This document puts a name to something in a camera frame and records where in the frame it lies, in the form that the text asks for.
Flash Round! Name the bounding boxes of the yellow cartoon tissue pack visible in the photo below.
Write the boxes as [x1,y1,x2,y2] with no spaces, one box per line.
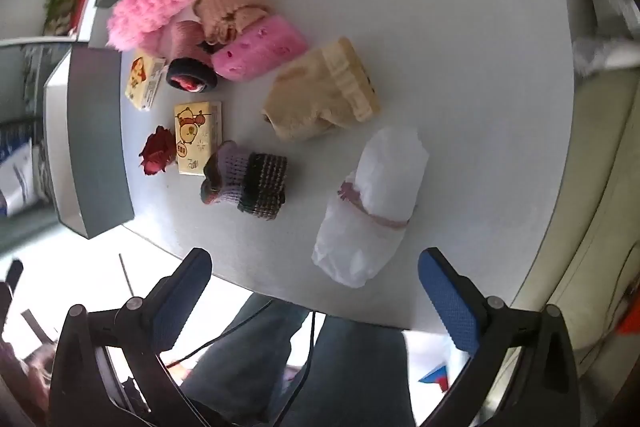
[174,99,223,176]
[124,49,167,112]

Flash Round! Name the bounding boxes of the peach knit sock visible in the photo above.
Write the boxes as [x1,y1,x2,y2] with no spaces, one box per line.
[192,0,275,48]

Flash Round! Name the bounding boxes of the white bag with blue print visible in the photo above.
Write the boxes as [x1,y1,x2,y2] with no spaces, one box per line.
[0,122,51,218]

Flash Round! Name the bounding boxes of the red and blue package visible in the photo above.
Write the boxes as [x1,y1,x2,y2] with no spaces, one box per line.
[419,363,451,392]

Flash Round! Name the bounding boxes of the white mesh bag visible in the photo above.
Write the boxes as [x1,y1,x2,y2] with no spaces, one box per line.
[311,125,431,290]

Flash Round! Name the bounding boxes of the black cable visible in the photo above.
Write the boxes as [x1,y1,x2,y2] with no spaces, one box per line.
[167,299,316,413]

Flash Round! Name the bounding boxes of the dried red rose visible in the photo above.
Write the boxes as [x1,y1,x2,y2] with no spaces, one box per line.
[138,125,178,176]

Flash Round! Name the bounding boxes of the white blanket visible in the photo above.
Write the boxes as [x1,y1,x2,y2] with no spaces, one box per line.
[572,34,640,75]

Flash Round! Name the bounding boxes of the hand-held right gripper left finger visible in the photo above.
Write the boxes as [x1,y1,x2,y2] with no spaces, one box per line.
[48,248,236,427]

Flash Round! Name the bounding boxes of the person's legs in jeans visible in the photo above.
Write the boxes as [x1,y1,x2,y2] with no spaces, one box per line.
[177,292,416,427]

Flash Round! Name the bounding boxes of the purple striped knit sock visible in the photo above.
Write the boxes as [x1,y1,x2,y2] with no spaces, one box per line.
[200,140,289,222]

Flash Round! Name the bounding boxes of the pink sponge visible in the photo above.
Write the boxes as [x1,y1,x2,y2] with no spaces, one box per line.
[210,14,308,82]

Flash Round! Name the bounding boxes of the beige knitted sock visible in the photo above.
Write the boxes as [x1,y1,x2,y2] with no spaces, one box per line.
[262,37,382,142]

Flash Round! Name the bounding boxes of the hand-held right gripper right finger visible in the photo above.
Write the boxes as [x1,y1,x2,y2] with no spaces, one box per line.
[417,248,593,427]

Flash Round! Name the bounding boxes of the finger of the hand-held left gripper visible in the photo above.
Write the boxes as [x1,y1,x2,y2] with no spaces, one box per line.
[4,259,25,297]

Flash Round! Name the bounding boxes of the beige sofa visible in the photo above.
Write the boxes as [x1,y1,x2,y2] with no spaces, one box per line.
[510,37,640,348]

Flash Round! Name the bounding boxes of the pink fluffy plush cloth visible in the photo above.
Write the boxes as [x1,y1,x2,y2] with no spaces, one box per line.
[106,0,231,54]

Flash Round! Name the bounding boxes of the pink and black sock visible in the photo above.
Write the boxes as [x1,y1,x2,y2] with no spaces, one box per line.
[159,21,219,96]

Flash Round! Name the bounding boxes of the red patterned cushion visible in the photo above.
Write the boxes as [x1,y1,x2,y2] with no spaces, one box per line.
[615,292,640,338]

